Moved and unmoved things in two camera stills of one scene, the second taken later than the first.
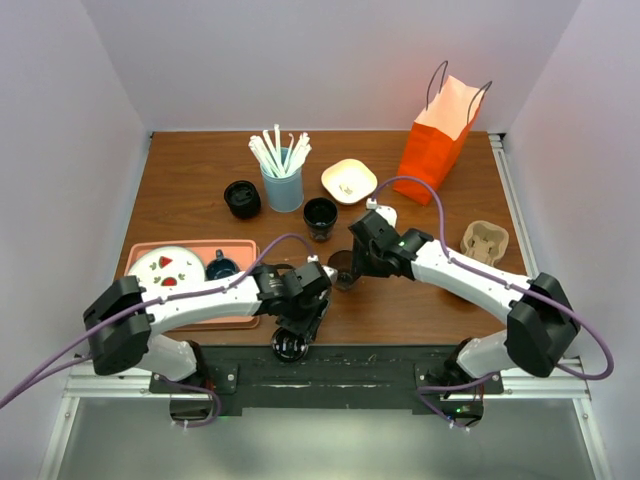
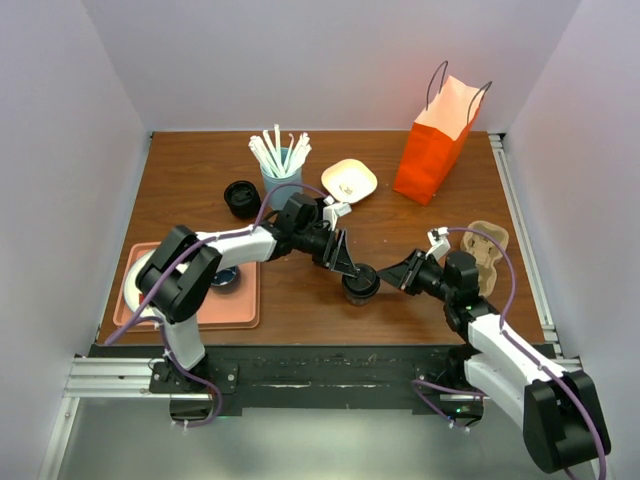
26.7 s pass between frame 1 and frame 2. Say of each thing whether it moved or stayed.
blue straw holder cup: stayed
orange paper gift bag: stayed
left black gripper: moved
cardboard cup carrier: stayed
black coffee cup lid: moved
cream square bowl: stayed
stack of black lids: stayed
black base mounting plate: stayed
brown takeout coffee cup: moved
